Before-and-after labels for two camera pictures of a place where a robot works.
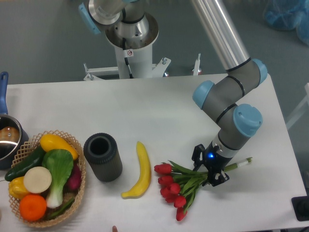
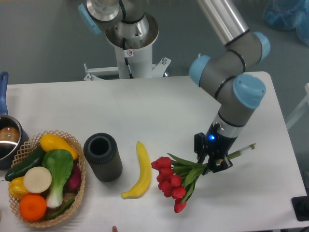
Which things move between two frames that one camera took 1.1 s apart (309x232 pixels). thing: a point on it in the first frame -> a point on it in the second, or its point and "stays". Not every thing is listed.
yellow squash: x=49 y=142 stays
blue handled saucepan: x=13 y=137 stays
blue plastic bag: x=288 y=15 stays
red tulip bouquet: x=178 y=184 -> x=252 y=146
